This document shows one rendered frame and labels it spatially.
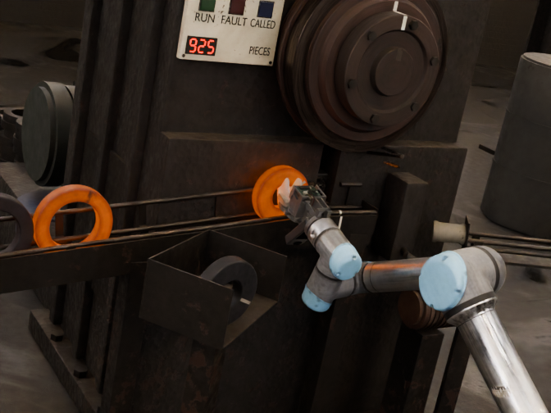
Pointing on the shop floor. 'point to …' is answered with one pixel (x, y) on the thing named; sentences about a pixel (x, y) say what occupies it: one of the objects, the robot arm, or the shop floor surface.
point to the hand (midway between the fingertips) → (282, 188)
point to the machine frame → (230, 204)
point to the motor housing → (413, 355)
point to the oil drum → (524, 154)
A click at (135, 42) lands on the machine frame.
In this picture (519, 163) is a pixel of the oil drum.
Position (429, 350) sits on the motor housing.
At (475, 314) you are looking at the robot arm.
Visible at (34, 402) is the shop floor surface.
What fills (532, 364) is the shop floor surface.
